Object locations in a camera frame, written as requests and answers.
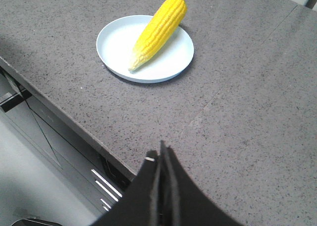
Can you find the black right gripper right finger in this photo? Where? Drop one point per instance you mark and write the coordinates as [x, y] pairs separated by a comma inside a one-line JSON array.
[[182, 202]]

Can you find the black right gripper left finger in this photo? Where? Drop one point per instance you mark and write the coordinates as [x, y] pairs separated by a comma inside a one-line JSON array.
[[139, 205]]

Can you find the light blue round plate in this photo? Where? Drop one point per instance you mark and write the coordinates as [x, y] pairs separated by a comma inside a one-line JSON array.
[[116, 40]]

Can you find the yellow corn cob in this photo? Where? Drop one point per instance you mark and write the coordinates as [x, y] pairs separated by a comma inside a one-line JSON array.
[[157, 32]]

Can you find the grey cabinet under table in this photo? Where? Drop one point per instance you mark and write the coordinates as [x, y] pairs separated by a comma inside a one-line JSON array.
[[48, 174]]

